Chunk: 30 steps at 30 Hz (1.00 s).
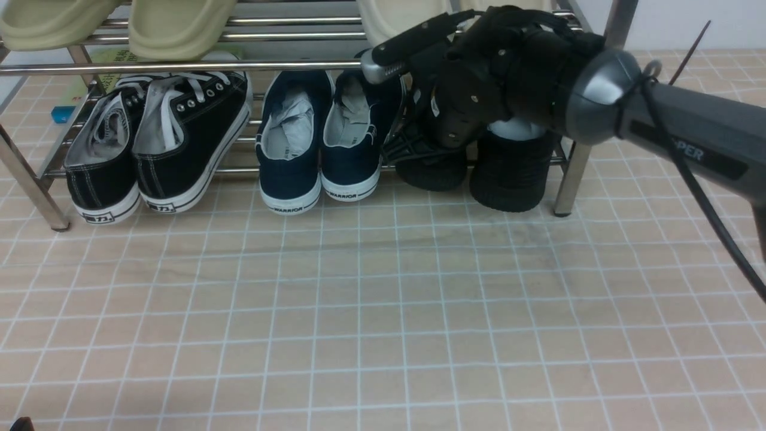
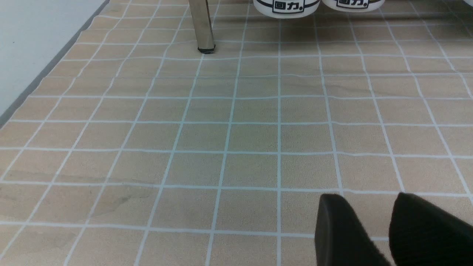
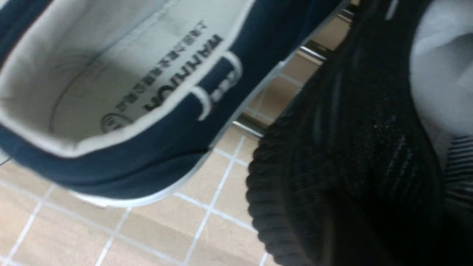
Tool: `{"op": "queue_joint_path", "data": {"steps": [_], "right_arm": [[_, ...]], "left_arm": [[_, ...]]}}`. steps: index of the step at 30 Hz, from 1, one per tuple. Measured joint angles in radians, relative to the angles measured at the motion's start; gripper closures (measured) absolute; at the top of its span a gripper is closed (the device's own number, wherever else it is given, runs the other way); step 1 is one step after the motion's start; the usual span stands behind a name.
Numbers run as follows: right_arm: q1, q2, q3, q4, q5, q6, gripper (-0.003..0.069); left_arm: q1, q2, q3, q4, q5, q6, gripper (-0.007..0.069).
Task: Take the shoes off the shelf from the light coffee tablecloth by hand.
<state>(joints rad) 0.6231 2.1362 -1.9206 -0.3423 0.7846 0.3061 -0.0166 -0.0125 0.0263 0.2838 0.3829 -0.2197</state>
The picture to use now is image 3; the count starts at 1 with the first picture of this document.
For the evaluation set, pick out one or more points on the navy Warrior sneaker right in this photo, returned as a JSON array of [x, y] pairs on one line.
[[121, 101]]

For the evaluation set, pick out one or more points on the black knit sneaker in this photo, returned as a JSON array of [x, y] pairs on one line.
[[371, 163]]

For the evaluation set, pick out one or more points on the silver metal shoe rack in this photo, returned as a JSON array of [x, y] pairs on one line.
[[278, 91]]

